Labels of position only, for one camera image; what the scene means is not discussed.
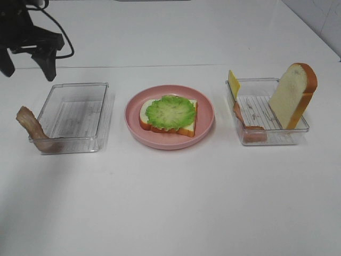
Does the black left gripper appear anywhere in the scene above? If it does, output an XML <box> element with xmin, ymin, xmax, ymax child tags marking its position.
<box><xmin>0</xmin><ymin>5</ymin><xmax>64</xmax><ymax>82</ymax></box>

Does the bacon strip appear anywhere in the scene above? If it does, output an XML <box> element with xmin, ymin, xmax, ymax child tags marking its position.
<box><xmin>233</xmin><ymin>102</ymin><xmax>267</xmax><ymax>143</ymax></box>
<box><xmin>16</xmin><ymin>106</ymin><xmax>62</xmax><ymax>154</ymax></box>

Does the green lettuce leaf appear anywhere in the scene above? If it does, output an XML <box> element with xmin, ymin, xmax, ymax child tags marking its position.
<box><xmin>145</xmin><ymin>95</ymin><xmax>197</xmax><ymax>131</ymax></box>

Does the bread slice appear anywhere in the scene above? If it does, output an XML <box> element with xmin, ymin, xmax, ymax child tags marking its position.
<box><xmin>139</xmin><ymin>99</ymin><xmax>197</xmax><ymax>137</ymax></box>
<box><xmin>269</xmin><ymin>63</ymin><xmax>318</xmax><ymax>130</ymax></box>

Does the yellow cheese slice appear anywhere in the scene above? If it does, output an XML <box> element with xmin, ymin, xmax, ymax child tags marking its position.
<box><xmin>228</xmin><ymin>70</ymin><xmax>240</xmax><ymax>101</ymax></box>

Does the left clear plastic tray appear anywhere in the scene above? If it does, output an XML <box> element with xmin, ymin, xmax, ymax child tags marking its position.
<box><xmin>29</xmin><ymin>83</ymin><xmax>115</xmax><ymax>154</ymax></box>

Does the clear plastic tray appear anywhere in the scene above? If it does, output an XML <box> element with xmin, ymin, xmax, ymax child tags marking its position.
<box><xmin>29</xmin><ymin>83</ymin><xmax>115</xmax><ymax>154</ymax></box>
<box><xmin>225</xmin><ymin>78</ymin><xmax>310</xmax><ymax>146</ymax></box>

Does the pink round plate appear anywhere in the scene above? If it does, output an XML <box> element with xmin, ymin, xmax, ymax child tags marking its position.
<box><xmin>125</xmin><ymin>85</ymin><xmax>215</xmax><ymax>150</ymax></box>

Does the right clear plastic tray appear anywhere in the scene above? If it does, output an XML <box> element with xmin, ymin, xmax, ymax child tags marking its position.
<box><xmin>225</xmin><ymin>78</ymin><xmax>310</xmax><ymax>146</ymax></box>

